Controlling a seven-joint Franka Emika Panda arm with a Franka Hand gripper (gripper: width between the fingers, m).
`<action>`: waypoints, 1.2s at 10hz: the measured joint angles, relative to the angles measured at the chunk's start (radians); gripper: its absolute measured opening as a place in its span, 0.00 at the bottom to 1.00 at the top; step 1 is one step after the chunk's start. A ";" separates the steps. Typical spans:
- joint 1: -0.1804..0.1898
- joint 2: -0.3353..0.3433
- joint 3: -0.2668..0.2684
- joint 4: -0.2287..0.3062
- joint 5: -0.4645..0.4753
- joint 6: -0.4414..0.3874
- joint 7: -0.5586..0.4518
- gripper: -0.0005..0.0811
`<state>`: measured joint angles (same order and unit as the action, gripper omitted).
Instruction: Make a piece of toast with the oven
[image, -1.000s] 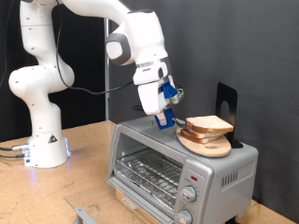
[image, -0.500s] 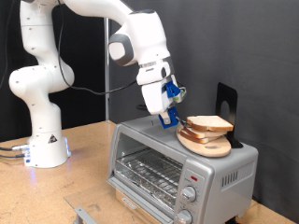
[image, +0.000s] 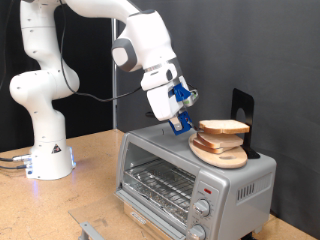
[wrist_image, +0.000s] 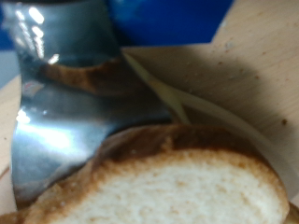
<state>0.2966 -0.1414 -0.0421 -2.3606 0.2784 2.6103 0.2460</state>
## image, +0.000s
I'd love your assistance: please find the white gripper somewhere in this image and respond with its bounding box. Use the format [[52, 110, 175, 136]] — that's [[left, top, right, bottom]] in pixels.
[[146, 75, 193, 132]]

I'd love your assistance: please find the glass oven door with handle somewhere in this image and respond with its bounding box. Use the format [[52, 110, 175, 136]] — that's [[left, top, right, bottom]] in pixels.
[[68, 189, 188, 240]]

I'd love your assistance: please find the silver toaster oven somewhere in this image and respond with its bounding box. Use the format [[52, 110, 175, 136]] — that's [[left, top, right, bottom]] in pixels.
[[114, 120, 278, 240]]

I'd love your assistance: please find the silver oven knob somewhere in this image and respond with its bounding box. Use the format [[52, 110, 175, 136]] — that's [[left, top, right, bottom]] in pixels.
[[187, 224, 208, 240], [193, 199, 212, 218]]

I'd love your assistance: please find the wooden block under oven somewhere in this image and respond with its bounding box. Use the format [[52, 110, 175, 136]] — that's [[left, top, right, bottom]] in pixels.
[[123, 203, 174, 240]]

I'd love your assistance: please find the round wooden cutting board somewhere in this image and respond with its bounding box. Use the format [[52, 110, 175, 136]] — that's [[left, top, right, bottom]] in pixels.
[[188, 133, 249, 170]]

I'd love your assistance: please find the metal pole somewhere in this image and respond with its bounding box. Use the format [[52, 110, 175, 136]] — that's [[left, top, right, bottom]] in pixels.
[[111, 18, 120, 130]]

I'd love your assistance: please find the black metal bookend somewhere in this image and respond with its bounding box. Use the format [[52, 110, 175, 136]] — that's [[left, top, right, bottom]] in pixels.
[[229, 87, 262, 160]]

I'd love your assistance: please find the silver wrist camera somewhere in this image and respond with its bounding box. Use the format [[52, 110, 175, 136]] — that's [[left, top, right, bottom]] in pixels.
[[181, 88, 200, 108]]

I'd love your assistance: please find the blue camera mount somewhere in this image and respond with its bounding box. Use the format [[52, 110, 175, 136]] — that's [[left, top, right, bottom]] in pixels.
[[172, 83, 192, 103]]

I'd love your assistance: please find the wire oven rack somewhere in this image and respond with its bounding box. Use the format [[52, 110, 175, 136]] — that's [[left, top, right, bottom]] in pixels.
[[123, 158, 197, 225]]

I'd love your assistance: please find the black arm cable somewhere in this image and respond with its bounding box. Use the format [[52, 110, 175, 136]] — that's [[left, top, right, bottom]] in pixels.
[[59, 0, 144, 103]]

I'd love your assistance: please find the black cable with silver connector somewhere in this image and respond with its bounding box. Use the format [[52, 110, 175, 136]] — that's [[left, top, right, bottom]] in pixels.
[[0, 154, 34, 164]]

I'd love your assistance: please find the black base cable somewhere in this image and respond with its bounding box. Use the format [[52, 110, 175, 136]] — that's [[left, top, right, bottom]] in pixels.
[[0, 164, 28, 171]]

